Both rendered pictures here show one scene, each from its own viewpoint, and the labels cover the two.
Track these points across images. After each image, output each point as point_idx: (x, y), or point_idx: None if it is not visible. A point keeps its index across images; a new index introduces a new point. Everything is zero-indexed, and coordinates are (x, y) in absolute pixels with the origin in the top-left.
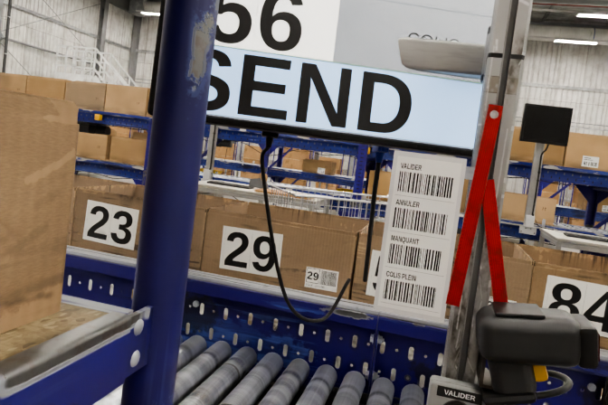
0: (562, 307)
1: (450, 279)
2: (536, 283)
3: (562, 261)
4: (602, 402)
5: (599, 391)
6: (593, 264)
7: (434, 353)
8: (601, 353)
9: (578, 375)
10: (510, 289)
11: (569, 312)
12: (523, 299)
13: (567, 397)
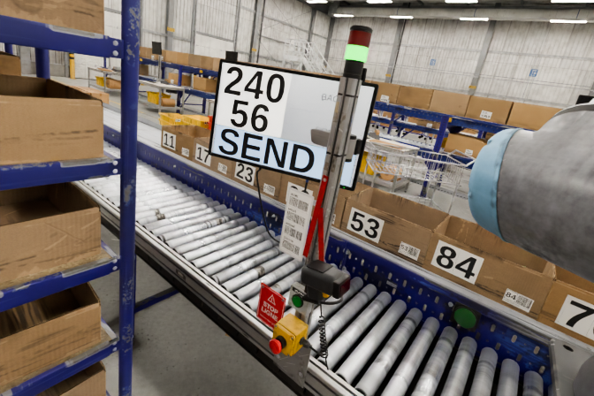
0: (444, 259)
1: (387, 230)
2: (432, 243)
3: (475, 230)
4: None
5: None
6: (495, 236)
7: (373, 265)
8: (457, 289)
9: (445, 296)
10: (418, 242)
11: (447, 262)
12: (424, 249)
13: (437, 305)
